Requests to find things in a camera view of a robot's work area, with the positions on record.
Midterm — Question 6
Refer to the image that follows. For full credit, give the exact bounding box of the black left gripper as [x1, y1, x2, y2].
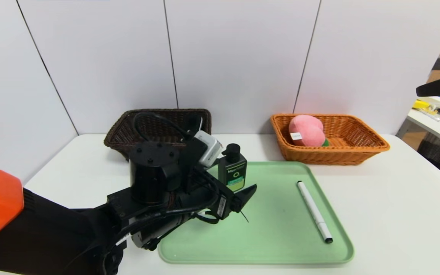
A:
[178, 171, 257, 220]

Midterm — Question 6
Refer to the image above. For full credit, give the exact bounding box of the dark green pump bottle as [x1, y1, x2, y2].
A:
[218, 143, 248, 193]

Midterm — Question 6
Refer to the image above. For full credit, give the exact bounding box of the pink plush peach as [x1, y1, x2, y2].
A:
[289, 115, 330, 147]

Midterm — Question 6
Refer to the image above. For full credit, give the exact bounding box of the orange wicker basket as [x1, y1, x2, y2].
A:
[270, 113, 391, 166]

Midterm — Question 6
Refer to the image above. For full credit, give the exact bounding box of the dark brown wicker basket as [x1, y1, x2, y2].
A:
[104, 108, 212, 161]

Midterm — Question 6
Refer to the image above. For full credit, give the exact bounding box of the light green plastic tray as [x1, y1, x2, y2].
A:
[158, 161, 355, 265]

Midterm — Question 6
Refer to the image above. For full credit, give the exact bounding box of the white marker pen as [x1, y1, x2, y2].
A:
[297, 181, 334, 244]

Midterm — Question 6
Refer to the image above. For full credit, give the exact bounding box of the yellow packet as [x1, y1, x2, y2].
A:
[413, 99, 434, 113]

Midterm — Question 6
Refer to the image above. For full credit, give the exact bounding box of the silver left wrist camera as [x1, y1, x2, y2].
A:
[194, 130, 223, 168]

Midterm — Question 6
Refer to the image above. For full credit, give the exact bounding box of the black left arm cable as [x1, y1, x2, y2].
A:
[133, 112, 196, 142]

